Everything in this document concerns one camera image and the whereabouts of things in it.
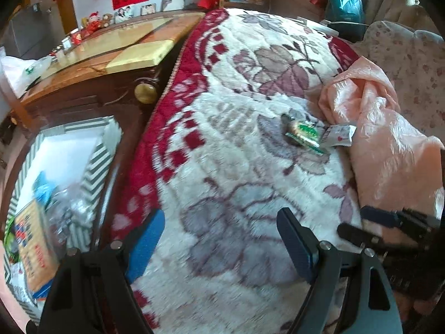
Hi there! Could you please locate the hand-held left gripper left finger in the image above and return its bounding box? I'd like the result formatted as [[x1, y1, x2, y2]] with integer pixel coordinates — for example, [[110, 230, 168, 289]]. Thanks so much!
[[36, 209, 165, 334]]

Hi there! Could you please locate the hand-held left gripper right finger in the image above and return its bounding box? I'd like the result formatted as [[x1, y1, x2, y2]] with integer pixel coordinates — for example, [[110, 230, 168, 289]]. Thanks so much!
[[276, 207, 404, 334]]

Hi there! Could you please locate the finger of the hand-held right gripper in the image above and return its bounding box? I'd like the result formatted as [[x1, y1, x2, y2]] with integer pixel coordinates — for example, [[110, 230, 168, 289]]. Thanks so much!
[[360, 206, 442, 232], [337, 223, 428, 253]]

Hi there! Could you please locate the small white packet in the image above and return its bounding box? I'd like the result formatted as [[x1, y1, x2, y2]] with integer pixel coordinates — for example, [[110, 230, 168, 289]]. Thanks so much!
[[320, 124, 357, 146]]

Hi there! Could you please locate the beige cracker packet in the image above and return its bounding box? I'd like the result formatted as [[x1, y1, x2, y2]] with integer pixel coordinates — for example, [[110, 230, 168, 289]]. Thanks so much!
[[14, 198, 60, 294]]

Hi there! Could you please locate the green biscuit packet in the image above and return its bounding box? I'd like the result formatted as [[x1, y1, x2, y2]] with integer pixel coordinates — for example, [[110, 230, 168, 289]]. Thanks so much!
[[281, 113, 330, 155]]

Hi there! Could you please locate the striped white box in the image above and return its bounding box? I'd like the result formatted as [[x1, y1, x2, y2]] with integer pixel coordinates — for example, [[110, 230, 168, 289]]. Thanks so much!
[[3, 116, 122, 324]]

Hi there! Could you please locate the pink quilt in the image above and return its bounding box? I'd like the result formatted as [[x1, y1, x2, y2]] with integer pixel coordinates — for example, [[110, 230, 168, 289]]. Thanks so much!
[[306, 56, 445, 230]]

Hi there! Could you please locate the floral fleece blanket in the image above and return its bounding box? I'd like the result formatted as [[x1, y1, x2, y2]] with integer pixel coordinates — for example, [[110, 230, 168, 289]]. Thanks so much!
[[111, 7, 383, 334]]

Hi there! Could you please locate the floral sofa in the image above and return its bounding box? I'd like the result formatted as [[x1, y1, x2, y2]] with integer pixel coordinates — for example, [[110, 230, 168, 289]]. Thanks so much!
[[362, 21, 445, 140]]

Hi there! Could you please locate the wooden sideboard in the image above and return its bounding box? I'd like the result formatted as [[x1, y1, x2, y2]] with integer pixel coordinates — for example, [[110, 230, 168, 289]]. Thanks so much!
[[10, 12, 206, 251]]

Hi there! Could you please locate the teal bag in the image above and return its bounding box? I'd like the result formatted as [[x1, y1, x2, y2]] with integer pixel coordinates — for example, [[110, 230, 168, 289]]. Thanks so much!
[[328, 0, 364, 23]]

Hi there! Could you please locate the white plastic bag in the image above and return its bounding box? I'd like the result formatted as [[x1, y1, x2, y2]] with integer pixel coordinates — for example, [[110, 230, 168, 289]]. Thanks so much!
[[2, 56, 53, 98]]

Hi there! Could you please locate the beige curtain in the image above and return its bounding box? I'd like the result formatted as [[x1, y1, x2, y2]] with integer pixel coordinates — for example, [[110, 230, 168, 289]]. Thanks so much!
[[363, 0, 423, 25]]

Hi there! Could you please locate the santa toy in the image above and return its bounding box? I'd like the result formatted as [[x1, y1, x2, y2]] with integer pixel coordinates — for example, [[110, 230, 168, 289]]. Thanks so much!
[[83, 12, 103, 35]]

